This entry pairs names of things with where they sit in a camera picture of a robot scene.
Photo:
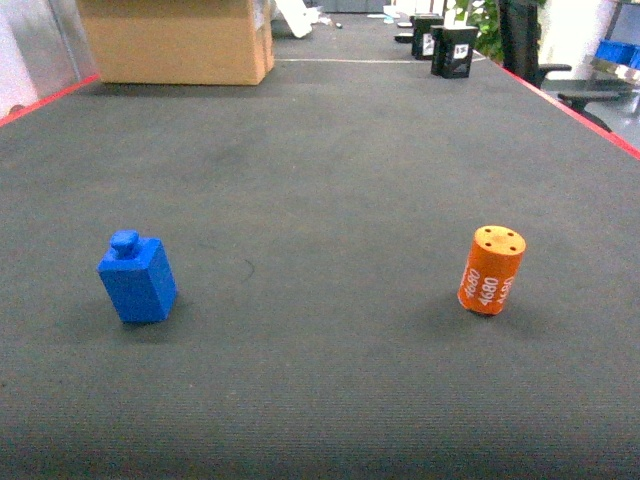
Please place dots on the black conveyor belt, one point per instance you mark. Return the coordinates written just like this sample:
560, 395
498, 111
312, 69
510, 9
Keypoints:
317, 227

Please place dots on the orange cylinder cap 4680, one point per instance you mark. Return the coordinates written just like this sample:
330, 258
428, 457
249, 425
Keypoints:
491, 267

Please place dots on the blue block with knob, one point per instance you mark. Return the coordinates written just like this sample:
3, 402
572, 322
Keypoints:
137, 276

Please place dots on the black box near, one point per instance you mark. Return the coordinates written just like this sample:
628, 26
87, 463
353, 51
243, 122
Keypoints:
453, 51

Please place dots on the black box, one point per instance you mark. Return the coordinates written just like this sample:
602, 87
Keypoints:
453, 51
423, 43

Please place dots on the black box far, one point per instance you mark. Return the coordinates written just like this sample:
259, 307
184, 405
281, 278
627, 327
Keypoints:
423, 43

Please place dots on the large cardboard box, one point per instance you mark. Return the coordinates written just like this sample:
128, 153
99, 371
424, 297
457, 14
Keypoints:
179, 42

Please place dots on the green potted plant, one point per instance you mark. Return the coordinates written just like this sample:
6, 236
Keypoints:
483, 14

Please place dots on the black office chair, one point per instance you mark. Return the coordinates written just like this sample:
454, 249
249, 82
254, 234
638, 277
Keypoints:
538, 33

